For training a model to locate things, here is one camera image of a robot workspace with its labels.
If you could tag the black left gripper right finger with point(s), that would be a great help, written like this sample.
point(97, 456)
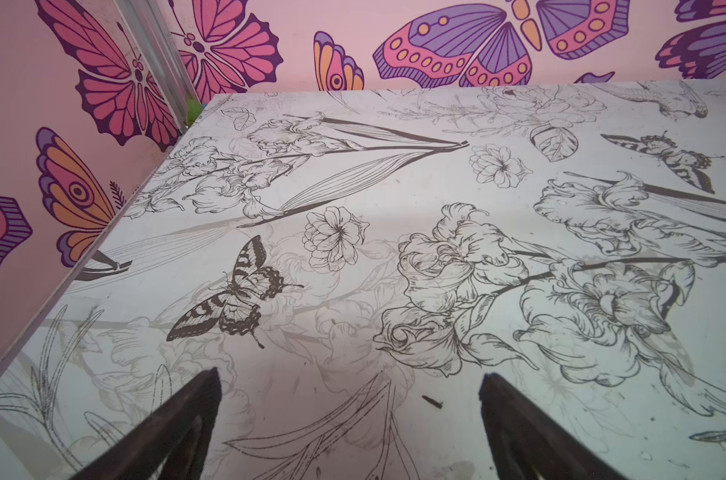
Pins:
point(526, 443)

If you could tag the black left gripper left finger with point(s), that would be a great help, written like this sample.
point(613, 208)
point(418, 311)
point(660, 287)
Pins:
point(172, 442)

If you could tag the green corner marker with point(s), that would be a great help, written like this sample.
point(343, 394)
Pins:
point(194, 110)

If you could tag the aluminium frame post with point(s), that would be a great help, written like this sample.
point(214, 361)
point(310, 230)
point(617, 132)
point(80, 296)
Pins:
point(149, 29)

